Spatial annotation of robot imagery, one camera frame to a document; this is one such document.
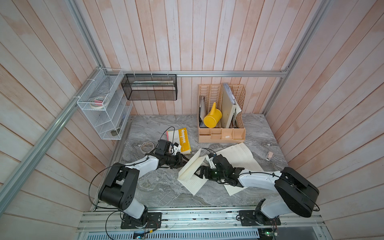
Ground open cream notebook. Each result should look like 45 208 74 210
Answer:
215 142 265 197

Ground cream book in organizer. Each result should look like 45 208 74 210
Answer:
221 83 236 128

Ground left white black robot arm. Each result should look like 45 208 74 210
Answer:
98 140 189 228

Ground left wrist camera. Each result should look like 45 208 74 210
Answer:
171 143 182 154

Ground white wire shelf rack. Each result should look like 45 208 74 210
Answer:
77 68 132 141

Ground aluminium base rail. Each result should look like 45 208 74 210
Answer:
75 206 332 240

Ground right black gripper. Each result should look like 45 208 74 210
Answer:
193 165 227 181

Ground beige desk organizer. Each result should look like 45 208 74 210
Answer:
198 84 246 143

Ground papers in organizer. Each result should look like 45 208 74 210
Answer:
232 100 242 128

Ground yellow watering can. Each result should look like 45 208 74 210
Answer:
203 102 223 129

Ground clear tape roll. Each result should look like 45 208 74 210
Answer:
140 141 155 154

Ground small pink eraser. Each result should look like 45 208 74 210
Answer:
266 151 274 161

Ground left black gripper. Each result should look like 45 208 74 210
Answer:
164 151 191 169

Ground black mesh wall basket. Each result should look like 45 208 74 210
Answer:
121 73 178 101

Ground tape roll on shelf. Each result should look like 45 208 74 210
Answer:
90 96 110 110

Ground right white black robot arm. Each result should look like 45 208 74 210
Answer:
195 154 320 226

